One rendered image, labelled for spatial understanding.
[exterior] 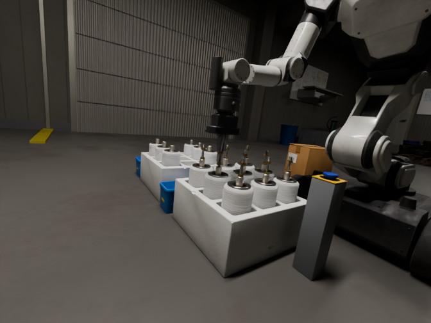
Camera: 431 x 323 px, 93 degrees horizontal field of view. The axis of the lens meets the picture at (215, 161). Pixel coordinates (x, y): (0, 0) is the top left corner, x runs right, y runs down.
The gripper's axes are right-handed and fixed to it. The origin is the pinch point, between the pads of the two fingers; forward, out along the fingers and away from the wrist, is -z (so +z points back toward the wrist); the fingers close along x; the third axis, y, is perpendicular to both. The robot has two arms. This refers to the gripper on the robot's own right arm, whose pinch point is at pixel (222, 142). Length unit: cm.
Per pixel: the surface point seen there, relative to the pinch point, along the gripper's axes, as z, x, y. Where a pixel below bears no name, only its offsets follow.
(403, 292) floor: -37, -43, 44
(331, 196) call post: -9.4, -19.1, 30.2
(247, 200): -14.9, -1.7, 16.4
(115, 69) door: 63, 21, -314
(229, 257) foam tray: -30.2, 4.6, 20.0
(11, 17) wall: 98, 135, -306
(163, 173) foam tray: -21.3, 10.5, -35.0
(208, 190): -16.6, 4.3, 2.2
